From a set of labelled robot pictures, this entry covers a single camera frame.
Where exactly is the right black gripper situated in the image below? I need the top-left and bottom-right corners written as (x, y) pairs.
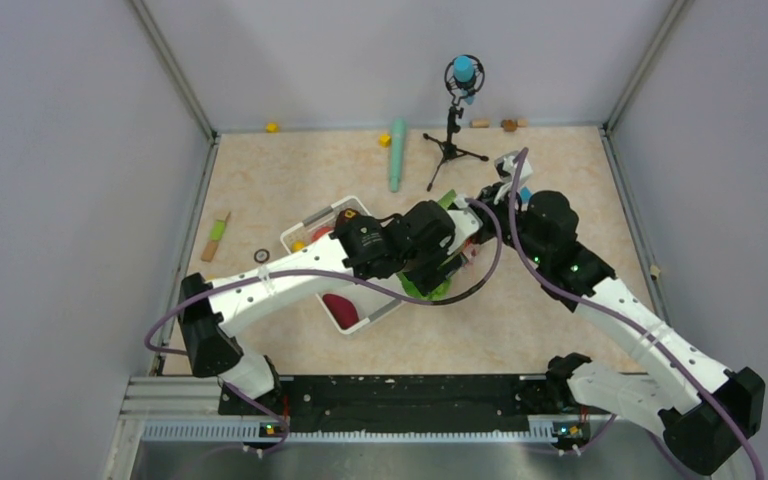
top-left (469, 182), bottom-right (547, 265)

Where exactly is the green toy napa cabbage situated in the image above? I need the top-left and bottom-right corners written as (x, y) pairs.
top-left (397, 188), bottom-right (471, 303)

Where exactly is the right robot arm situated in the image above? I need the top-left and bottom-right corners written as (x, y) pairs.
top-left (476, 183), bottom-right (766, 479)

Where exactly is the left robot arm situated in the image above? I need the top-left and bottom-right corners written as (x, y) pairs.
top-left (177, 200), bottom-right (482, 414)

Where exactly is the white perforated plastic basket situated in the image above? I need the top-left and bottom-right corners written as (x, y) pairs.
top-left (280, 196), bottom-right (403, 336)

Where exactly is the dark red toy vegetable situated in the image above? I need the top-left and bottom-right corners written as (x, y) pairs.
top-left (322, 294), bottom-right (360, 331)

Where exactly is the brown wooden block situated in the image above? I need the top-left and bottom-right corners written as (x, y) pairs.
top-left (500, 118), bottom-right (529, 133)

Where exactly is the dark purple toy mangosteen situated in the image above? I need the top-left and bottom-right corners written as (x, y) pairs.
top-left (334, 208), bottom-right (359, 229)

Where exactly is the tan wooden cylinder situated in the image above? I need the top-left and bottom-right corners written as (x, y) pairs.
top-left (470, 118), bottom-right (490, 128)

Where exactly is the orange toy peach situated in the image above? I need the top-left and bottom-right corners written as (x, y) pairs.
top-left (312, 226), bottom-right (333, 242)

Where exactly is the yellow block near teal toy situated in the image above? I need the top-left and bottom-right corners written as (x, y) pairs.
top-left (378, 134), bottom-right (392, 148)

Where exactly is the black tripod microphone stand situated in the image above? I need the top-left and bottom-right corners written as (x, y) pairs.
top-left (422, 97), bottom-right (489, 192)

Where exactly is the teal cylindrical toy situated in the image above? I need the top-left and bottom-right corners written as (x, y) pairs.
top-left (388, 118), bottom-right (407, 193)

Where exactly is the blue microphone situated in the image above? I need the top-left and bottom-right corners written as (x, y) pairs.
top-left (444, 55), bottom-right (485, 106)

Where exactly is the green and wood toy knife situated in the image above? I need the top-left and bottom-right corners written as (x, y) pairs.
top-left (200, 210), bottom-right (231, 263)

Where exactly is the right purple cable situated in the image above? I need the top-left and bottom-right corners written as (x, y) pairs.
top-left (507, 146), bottom-right (767, 480)

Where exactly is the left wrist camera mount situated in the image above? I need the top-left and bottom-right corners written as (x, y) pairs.
top-left (447, 200), bottom-right (483, 255)

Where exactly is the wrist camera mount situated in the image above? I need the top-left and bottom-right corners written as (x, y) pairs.
top-left (447, 200), bottom-right (483, 255)
top-left (494, 147), bottom-right (533, 203)

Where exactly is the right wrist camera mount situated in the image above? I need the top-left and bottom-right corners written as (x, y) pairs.
top-left (494, 147), bottom-right (533, 203)

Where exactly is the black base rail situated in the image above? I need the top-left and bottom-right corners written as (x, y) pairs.
top-left (218, 374), bottom-right (594, 434)

